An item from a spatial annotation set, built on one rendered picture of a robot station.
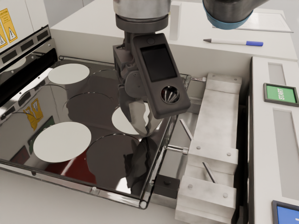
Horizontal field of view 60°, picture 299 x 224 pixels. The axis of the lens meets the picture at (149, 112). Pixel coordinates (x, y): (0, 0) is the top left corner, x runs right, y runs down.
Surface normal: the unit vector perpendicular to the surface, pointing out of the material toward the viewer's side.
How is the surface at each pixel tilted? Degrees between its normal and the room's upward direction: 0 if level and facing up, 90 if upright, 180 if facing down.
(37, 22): 90
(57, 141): 1
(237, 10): 132
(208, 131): 0
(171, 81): 30
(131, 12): 90
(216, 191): 0
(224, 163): 90
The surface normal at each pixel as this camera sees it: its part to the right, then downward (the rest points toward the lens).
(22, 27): 0.96, 0.19
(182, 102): 0.12, -0.37
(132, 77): 0.30, 0.60
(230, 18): 0.00, 1.00
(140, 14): -0.02, 0.63
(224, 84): -0.29, 0.60
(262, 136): 0.00, -0.78
